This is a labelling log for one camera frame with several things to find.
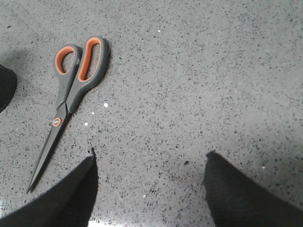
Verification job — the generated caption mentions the black mesh pen cup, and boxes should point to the black mesh pen cup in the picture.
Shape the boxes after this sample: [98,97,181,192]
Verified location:
[0,65,17,112]

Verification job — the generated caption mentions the grey orange scissors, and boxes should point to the grey orange scissors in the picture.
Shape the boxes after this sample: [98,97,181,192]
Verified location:
[27,36,110,192]

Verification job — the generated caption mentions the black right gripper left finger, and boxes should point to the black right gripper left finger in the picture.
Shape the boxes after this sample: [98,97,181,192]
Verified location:
[0,153,98,227]

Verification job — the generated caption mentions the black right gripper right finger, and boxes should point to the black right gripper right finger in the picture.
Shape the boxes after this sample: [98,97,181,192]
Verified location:
[204,151,303,227]

